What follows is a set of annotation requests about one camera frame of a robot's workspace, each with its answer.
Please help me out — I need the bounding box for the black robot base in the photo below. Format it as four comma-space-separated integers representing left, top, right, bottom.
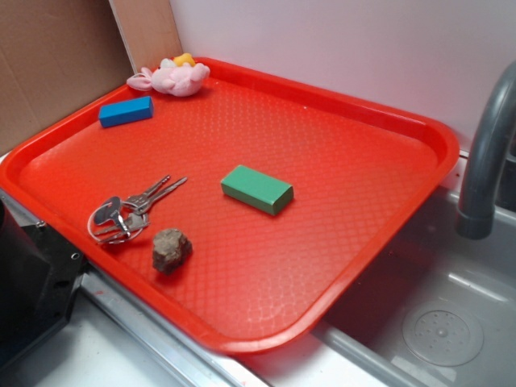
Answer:
1, 204, 85, 369

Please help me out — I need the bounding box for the green rectangular block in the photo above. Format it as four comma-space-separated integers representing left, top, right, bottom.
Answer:
221, 165, 294, 216

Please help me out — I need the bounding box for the blue rectangular block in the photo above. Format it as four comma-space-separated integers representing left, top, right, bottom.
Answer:
98, 96, 154, 128

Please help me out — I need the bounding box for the red plastic tray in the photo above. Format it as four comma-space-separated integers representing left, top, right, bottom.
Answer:
1, 60, 459, 355

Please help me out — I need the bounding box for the brown rock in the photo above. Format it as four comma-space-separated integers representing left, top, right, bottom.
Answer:
152, 228, 193, 275

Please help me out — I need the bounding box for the pink plush toy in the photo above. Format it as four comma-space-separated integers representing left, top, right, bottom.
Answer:
126, 53, 210, 98

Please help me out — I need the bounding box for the silver key bunch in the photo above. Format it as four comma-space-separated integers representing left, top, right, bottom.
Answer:
87, 175, 188, 245

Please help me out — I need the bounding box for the grey plastic sink basin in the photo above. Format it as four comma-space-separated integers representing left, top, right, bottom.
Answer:
244, 189, 515, 386

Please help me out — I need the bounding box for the grey toy faucet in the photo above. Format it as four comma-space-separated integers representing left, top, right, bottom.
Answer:
456, 63, 515, 239

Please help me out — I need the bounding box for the brown cardboard panel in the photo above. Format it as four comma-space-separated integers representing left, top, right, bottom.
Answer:
1, 1, 182, 154

